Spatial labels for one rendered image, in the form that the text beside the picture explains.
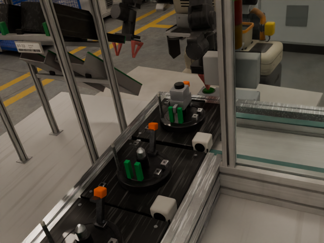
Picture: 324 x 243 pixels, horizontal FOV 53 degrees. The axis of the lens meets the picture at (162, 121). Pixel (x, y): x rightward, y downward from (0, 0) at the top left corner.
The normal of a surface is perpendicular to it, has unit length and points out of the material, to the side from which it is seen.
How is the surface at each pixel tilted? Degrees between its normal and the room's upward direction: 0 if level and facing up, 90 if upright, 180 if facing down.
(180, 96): 90
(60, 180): 0
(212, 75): 90
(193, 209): 0
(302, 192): 90
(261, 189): 90
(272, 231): 0
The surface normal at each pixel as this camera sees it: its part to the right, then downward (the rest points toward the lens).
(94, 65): 0.81, 0.22
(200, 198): -0.13, -0.84
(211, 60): -0.42, 0.53
